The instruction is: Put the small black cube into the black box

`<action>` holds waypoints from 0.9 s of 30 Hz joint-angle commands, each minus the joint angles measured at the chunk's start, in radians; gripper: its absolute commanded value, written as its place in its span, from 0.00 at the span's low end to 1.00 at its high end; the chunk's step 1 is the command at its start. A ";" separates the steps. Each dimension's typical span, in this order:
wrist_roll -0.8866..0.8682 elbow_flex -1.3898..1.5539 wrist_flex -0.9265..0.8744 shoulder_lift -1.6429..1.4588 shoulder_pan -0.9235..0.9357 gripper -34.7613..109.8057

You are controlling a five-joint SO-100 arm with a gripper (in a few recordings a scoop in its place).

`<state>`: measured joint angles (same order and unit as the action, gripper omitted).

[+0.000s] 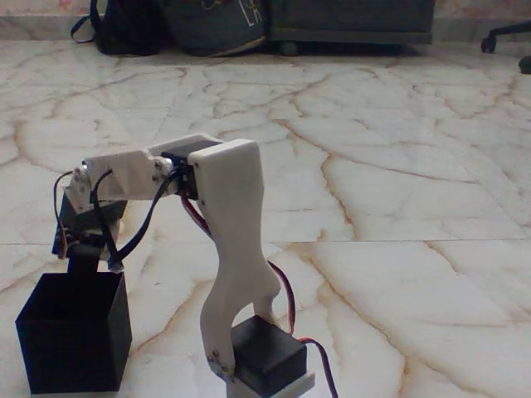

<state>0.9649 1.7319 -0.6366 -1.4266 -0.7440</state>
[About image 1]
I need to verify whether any black box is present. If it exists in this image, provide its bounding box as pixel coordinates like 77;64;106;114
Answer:
15;271;134;395

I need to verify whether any dark grey lettered cushion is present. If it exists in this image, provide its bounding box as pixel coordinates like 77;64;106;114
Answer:
159;0;269;58

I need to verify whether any dark cabinet on wheels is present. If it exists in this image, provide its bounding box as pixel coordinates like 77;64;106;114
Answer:
265;0;435;57

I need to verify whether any black office chair base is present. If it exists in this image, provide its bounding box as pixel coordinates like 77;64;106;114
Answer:
480;22;531;76

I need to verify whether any black flat servo cable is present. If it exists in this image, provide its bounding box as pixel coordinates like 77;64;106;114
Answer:
88;167;184;271

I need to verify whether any thin black wire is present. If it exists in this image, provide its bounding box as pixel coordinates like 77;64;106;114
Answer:
52;170;80;233

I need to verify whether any red brown servo cable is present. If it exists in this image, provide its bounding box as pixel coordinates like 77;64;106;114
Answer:
181;193;338;398

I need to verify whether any black backpack with straps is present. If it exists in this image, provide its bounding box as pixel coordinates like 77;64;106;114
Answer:
70;0;175;56

